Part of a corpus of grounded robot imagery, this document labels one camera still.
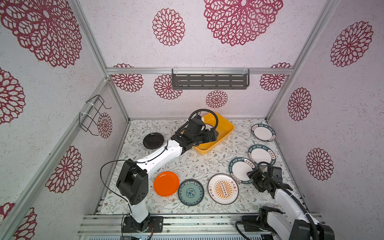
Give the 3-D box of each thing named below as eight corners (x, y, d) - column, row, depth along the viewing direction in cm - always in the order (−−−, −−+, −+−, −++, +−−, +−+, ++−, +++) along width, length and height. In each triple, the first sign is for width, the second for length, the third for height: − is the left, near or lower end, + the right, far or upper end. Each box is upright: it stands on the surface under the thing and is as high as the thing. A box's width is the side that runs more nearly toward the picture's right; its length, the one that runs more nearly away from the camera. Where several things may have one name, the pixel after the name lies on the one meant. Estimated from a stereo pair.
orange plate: (152, 197, 84) (151, 196, 83) (156, 172, 94) (155, 171, 92) (178, 197, 84) (178, 195, 82) (179, 172, 94) (179, 171, 92)
